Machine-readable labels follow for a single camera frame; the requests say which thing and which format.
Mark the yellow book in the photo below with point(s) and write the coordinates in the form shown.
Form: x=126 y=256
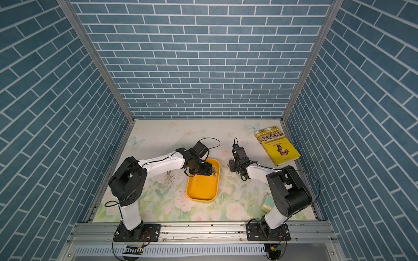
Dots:
x=276 y=145

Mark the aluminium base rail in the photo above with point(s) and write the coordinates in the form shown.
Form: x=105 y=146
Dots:
x=312 y=231

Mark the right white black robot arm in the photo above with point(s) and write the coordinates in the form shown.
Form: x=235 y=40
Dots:
x=289 y=192

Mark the pale green soap bar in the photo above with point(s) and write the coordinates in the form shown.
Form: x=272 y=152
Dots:
x=267 y=204

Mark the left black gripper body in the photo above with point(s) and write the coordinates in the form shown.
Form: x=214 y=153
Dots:
x=201 y=168

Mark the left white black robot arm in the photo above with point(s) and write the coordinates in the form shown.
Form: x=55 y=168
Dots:
x=128 y=181

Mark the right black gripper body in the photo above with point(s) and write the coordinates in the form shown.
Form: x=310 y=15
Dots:
x=234 y=166

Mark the yellow plastic storage tray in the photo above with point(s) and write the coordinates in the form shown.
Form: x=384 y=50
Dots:
x=204 y=188

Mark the pile of silver screws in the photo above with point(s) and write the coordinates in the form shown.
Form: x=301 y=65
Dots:
x=213 y=172

